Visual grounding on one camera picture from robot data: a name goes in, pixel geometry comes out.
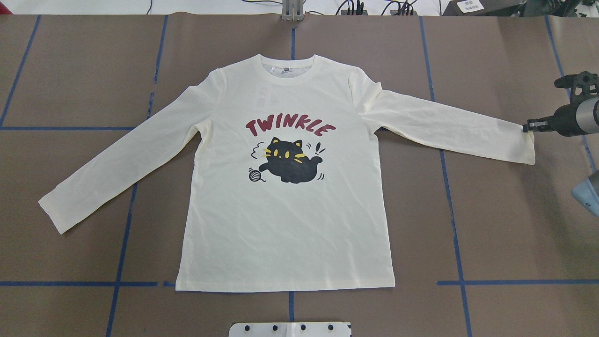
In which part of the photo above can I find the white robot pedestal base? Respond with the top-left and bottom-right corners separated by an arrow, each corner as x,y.
228,322 -> 352,337

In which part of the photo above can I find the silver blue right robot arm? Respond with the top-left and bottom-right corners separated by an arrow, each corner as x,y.
522,98 -> 599,216

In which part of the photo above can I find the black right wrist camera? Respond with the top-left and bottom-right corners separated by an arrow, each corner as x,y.
554,71 -> 598,102

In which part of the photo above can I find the grey aluminium frame post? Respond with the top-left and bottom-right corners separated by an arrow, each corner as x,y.
281,0 -> 305,22

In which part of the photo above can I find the black device with label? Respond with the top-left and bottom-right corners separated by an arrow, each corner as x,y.
442,0 -> 527,17

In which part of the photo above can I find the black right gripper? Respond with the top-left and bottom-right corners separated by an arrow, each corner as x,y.
523,105 -> 581,137

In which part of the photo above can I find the cream long-sleeve cat shirt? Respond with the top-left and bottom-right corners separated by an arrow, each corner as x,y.
39,55 -> 535,293

